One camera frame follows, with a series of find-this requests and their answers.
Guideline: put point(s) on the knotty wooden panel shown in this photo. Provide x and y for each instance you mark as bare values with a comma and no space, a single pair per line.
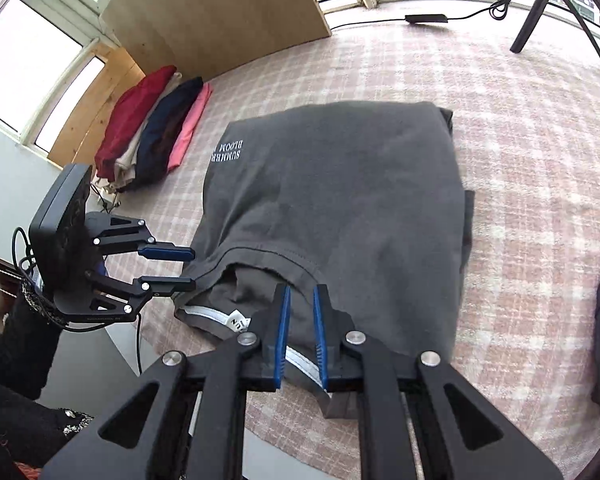
95,110

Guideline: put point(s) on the person's left forearm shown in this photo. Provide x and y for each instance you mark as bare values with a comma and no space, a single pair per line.
15,345

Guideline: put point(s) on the cream knitted sweater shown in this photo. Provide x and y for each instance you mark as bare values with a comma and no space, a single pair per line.
125,165

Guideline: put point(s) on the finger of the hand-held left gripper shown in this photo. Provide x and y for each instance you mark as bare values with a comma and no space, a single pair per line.
172,252
170,284

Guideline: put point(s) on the person's black tweed jacket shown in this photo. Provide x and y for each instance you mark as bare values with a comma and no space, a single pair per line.
20,425

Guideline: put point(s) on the pink plaid blanket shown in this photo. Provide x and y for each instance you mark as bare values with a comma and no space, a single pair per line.
530,160

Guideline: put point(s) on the grey printed t-shirt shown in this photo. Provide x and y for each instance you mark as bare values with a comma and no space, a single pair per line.
330,200

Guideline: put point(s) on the pink folded garment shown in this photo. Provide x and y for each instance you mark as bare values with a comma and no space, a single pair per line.
190,125

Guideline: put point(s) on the navy folded garment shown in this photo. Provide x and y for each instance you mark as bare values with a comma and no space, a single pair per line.
165,125

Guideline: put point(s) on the black flat power adapter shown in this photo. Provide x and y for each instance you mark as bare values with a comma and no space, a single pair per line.
425,18

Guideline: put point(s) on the light wooden board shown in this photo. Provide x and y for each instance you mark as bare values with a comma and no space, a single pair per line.
215,10

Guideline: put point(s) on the red knitted sweater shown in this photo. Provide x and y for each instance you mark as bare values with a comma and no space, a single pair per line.
130,115

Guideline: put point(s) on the black tripod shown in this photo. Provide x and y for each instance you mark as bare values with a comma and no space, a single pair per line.
530,15

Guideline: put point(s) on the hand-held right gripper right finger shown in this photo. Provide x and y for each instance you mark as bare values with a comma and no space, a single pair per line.
321,340

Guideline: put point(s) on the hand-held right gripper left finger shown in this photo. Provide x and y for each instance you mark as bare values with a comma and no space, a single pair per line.
282,340

